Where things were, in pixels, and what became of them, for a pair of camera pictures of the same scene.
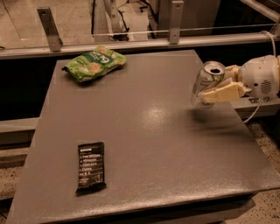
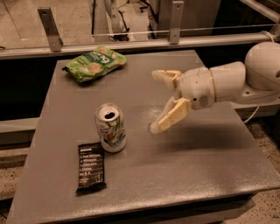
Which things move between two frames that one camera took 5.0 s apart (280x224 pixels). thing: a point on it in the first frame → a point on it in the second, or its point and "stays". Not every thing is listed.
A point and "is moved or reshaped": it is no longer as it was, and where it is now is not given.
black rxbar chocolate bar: [90, 168] stays
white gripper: [255, 76] → [196, 87]
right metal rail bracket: [176, 12] stays
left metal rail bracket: [51, 28] stays
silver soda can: [209, 73] is moved or reshaped
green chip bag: [94, 64] stays
